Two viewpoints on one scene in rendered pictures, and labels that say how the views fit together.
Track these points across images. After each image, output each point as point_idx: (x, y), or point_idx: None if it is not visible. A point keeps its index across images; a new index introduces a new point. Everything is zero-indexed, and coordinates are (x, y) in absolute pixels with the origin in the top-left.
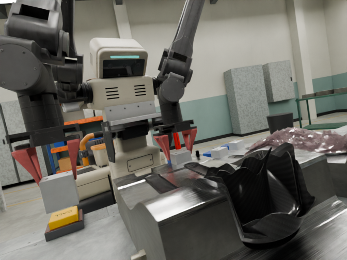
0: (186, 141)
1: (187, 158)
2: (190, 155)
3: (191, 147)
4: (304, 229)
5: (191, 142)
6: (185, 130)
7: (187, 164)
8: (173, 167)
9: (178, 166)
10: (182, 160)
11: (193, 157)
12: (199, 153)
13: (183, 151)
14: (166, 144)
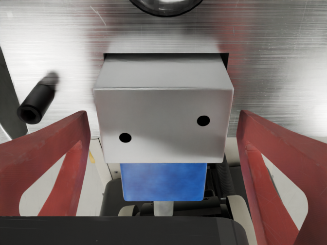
0: (62, 207)
1: (134, 65)
2: (106, 73)
3: (60, 122)
4: None
5: (42, 137)
6: (59, 218)
7: (167, 4)
8: (278, 6)
9: (238, 1)
10: (175, 63)
11: (67, 109)
12: (29, 93)
13: (138, 127)
14: (325, 149)
